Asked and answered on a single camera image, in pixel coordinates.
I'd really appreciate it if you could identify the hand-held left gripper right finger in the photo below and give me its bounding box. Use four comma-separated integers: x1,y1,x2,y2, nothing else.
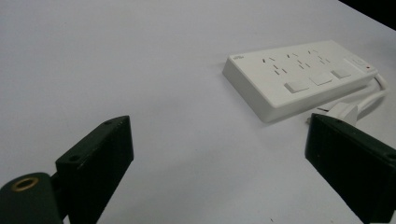
304,113,396,224

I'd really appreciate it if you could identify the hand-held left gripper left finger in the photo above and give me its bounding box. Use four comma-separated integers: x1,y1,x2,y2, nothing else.
55,115,134,224

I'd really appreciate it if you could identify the white power cable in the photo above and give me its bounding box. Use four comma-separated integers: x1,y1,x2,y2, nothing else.
356,74,390,120

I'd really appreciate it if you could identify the white power strip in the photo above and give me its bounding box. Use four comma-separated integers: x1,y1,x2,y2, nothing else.
221,39,379,123

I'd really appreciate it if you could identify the white power plug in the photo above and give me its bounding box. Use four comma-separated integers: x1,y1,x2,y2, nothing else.
305,103,360,127

